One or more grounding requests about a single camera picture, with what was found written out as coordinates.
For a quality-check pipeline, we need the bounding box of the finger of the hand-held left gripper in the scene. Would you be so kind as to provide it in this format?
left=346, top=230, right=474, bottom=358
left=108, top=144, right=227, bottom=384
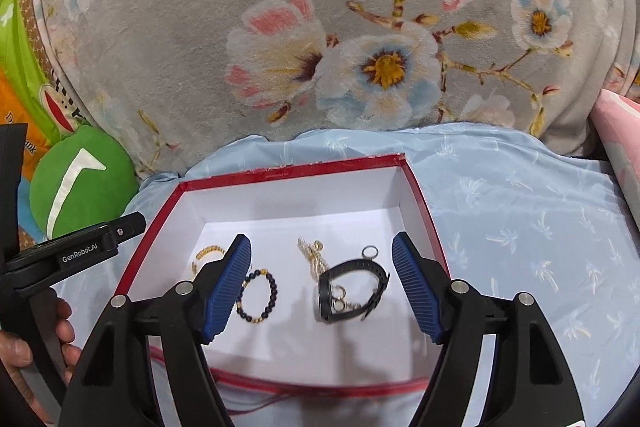
left=107, top=213, right=147, bottom=242

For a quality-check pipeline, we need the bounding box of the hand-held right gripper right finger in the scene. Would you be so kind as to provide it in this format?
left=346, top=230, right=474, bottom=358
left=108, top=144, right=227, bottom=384
left=391, top=231, right=586, bottom=427

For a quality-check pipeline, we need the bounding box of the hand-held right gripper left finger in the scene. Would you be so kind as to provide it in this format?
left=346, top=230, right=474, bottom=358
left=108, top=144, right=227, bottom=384
left=59, top=233, right=252, bottom=427

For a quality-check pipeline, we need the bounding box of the gold leaf cuff bracelet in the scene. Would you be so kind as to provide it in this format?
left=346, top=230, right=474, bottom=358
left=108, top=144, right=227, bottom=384
left=192, top=244, right=229, bottom=278

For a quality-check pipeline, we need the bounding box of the black bead bracelet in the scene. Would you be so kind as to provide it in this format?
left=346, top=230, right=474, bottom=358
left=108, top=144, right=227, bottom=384
left=234, top=268, right=279, bottom=324

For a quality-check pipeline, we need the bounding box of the black wristwatch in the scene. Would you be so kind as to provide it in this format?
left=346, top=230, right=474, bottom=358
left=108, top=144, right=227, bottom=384
left=316, top=259, right=391, bottom=323

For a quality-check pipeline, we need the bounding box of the red gift box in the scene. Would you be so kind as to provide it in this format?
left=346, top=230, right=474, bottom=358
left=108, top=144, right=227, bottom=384
left=112, top=152, right=453, bottom=408

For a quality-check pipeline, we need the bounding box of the person's left hand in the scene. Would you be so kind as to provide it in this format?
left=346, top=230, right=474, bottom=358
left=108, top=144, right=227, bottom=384
left=0, top=297, right=83, bottom=423

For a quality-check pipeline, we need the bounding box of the green round pillow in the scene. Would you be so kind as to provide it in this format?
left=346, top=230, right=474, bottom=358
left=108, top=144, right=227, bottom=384
left=29, top=125, right=138, bottom=240

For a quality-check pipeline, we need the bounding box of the light blue bedsheet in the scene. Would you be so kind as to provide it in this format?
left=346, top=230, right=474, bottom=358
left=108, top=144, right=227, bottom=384
left=50, top=122, right=640, bottom=427

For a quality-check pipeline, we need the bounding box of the colourful printed mat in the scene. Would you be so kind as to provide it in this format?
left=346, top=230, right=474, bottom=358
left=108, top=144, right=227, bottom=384
left=0, top=0, right=96, bottom=253

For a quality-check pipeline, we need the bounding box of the pink cloth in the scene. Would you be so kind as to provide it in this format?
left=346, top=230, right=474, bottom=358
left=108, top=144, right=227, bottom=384
left=590, top=67, right=640, bottom=228

